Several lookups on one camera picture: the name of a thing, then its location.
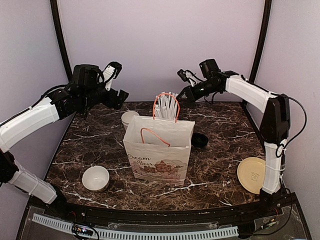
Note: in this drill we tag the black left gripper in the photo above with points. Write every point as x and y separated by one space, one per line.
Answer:
111 103

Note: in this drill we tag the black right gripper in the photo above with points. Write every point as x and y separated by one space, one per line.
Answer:
189 91

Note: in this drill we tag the stack of white paper cups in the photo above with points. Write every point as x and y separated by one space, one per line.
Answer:
127 117

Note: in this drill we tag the stack of black cup lids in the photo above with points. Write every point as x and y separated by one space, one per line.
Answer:
199 140

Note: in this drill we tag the white paper takeout bag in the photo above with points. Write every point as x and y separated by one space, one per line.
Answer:
159 149

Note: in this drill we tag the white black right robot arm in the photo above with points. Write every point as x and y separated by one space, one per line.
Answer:
275 112

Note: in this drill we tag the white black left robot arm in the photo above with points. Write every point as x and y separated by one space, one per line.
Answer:
88 87

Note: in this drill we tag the bundle of white wrapped straws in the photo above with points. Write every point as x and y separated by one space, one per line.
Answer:
166 106

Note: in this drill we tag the white ceramic bowl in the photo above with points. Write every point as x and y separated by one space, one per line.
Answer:
96 179

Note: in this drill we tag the cream yellow plate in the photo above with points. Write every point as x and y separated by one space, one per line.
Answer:
251 174

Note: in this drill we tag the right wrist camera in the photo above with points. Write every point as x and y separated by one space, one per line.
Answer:
188 77

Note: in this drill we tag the black corner frame post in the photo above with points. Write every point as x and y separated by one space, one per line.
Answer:
60 38

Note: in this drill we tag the black right frame post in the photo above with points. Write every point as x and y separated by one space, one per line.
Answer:
261 40

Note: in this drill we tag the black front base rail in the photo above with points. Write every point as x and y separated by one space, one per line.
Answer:
286 210

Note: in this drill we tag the white slotted cable duct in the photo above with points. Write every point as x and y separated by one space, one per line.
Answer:
122 231

